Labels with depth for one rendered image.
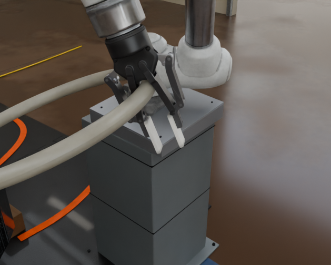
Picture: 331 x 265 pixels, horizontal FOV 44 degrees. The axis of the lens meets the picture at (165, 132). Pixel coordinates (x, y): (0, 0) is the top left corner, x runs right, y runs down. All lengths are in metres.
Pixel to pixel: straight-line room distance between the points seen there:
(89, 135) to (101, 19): 0.19
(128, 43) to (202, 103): 0.99
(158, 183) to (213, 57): 0.52
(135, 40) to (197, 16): 0.70
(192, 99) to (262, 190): 1.11
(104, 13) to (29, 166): 0.27
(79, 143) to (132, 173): 1.01
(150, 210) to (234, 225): 0.82
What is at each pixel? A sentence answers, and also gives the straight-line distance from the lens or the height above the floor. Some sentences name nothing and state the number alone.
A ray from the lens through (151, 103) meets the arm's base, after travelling 1.59.
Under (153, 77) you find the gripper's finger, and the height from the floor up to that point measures 1.34.
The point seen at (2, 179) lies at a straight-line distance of 0.63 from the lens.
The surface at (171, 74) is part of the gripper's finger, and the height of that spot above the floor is 1.34.
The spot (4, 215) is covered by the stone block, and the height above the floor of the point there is 0.41.
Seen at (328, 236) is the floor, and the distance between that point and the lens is 2.44.
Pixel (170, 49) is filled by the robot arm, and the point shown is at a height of 1.10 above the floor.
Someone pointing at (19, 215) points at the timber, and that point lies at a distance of 2.34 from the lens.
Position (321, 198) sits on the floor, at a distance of 2.67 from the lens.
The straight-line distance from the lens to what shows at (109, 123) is 0.63.
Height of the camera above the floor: 1.64
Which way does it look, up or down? 32 degrees down
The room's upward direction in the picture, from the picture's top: straight up
